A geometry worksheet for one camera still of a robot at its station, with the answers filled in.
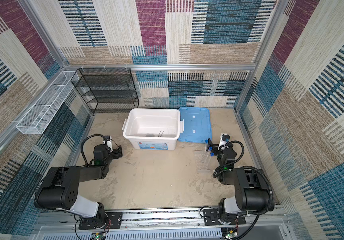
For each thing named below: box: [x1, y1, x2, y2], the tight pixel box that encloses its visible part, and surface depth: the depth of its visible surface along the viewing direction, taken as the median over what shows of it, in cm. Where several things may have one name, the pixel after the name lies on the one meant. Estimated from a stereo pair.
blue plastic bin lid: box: [178, 106, 212, 143], surface depth 113 cm
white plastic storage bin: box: [121, 108, 184, 151], surface depth 99 cm
